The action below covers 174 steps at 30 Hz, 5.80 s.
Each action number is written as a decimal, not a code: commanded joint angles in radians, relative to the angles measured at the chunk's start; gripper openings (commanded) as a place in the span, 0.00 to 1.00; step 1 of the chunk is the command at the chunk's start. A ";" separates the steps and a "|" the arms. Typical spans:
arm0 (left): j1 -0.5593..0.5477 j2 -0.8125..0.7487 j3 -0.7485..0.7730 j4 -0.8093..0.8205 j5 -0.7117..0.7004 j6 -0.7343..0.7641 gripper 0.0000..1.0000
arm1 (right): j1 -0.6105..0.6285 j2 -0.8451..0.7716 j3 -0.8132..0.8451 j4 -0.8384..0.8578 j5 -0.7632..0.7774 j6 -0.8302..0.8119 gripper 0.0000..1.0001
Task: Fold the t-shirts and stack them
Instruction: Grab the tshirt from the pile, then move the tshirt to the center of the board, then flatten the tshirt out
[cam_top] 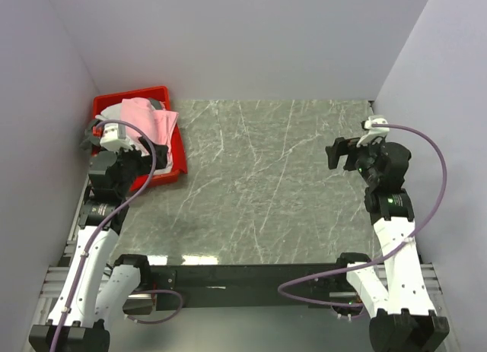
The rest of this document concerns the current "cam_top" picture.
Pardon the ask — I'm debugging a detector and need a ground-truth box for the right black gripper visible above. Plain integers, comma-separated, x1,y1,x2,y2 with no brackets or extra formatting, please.
324,135,384,186

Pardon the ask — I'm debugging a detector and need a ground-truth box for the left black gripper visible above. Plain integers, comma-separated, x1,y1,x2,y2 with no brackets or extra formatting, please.
110,135,167,196

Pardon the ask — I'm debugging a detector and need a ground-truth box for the pink t-shirt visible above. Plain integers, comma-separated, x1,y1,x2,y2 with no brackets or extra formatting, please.
120,97,179,147

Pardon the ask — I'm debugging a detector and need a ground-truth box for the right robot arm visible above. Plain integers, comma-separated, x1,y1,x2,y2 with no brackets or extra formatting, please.
326,137,450,351

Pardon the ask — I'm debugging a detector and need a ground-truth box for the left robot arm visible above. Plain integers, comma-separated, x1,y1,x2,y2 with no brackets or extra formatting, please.
28,143,167,351

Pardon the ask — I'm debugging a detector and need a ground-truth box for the white t-shirt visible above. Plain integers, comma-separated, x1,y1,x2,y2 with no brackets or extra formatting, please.
100,103,122,120

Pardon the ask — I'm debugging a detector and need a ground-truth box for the grey t-shirt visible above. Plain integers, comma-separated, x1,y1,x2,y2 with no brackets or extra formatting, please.
79,119,102,154

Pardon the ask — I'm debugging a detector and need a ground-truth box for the red plastic bin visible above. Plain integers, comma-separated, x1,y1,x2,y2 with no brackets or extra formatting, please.
92,86,187,187

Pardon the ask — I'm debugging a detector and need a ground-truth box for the black base beam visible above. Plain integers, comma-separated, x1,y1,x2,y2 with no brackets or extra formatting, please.
151,263,352,311

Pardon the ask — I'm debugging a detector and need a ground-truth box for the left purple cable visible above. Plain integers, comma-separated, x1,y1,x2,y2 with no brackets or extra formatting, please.
45,120,184,352

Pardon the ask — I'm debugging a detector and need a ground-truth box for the purple cable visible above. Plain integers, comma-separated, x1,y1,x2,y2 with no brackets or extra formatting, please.
277,124,447,321
45,120,184,352

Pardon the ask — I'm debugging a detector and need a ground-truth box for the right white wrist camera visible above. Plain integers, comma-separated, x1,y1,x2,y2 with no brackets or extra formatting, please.
356,115,390,147

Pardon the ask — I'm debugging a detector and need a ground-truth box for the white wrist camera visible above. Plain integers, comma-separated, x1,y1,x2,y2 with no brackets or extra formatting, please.
93,123,130,152
356,115,390,147

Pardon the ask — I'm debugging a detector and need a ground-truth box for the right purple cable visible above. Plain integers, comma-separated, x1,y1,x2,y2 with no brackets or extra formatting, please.
277,124,447,321

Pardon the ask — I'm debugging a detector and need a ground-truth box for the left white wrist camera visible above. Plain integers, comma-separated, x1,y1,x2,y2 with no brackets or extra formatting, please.
93,123,130,152

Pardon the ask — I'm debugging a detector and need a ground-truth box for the aluminium frame rail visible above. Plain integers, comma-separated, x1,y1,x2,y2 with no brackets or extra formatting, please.
21,176,115,352

